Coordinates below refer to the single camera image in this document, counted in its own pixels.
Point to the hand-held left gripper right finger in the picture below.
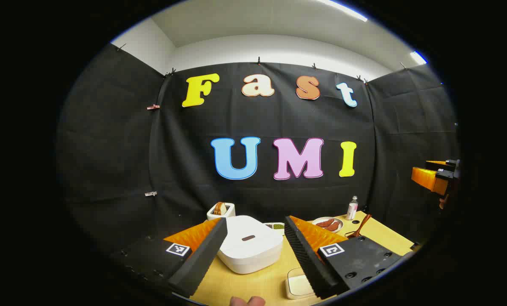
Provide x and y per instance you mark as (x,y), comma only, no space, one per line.
(309,263)

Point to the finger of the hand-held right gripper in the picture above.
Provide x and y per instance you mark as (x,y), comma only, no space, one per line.
(425,178)
(435,164)

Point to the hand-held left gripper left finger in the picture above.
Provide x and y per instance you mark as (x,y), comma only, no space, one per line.
(202,259)

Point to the white box of rice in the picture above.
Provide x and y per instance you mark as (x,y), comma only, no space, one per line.
(298,285)

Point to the white rice cooker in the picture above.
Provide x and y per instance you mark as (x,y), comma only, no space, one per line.
(249,255)

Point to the brown wooden spoon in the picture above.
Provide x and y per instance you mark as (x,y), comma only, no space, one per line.
(357,233)

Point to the white round plate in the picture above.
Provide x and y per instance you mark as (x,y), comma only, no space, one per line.
(321,230)

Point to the red meat piece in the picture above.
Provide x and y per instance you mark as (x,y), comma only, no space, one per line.
(325,222)
(333,227)

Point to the white toaster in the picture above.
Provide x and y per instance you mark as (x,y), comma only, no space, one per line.
(212,215)

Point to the white divided grain dish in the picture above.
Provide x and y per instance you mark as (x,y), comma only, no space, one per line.
(274,226)

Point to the toasted bread slice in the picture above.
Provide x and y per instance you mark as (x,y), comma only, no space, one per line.
(220,208)

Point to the small clear bottle pink label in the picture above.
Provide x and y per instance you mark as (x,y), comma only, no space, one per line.
(352,210)

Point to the small ceiling light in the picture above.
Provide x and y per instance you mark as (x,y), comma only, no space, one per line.
(418,57)

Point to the black backdrop cloth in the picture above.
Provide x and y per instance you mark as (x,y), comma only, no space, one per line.
(279,119)

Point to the pink clothes peg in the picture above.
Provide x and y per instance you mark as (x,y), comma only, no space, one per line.
(153,107)

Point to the long ceiling light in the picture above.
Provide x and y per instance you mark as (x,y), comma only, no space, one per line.
(343,9)

